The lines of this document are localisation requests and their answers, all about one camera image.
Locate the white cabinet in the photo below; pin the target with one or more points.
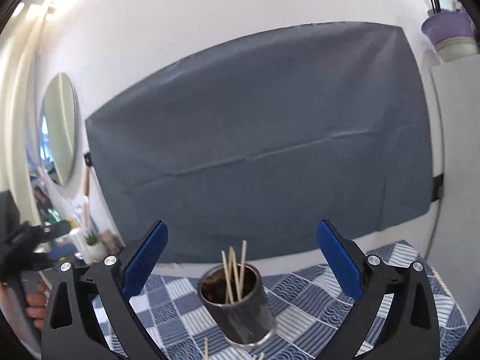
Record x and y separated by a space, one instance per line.
455 249

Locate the wooden rolling pin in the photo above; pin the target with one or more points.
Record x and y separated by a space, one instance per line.
86 182

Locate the white bottle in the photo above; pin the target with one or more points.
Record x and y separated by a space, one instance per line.
77 236

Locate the wooden chopstick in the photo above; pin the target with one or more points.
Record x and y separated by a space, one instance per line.
234 272
241 270
229 292

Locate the small potted plant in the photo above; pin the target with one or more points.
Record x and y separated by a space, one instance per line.
95 247

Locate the left hand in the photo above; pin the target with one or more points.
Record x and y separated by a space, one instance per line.
37 305

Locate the black metal utensil cup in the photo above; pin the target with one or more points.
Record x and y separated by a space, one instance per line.
246 323

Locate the cream bowl stack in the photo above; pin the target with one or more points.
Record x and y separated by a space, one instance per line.
456 48

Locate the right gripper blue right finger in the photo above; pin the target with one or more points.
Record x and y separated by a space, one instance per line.
411 327

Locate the blue patterned tablecloth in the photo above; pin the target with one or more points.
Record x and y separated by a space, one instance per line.
308 304

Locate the purple bowl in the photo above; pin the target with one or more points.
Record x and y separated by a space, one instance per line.
447 24

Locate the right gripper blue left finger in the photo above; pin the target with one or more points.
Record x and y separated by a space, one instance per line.
71 329

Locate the round wall mirror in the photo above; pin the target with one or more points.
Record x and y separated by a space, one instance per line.
58 129

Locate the grey wall cloth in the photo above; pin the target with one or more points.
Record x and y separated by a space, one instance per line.
257 139

